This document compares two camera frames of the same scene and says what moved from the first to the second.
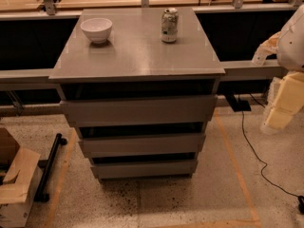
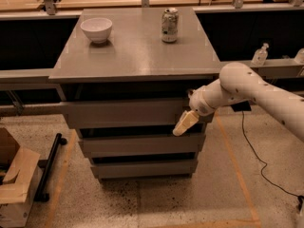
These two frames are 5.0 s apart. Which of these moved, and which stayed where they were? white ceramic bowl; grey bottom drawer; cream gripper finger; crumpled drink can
Moved: cream gripper finger
Stayed: crumpled drink can; white ceramic bowl; grey bottom drawer
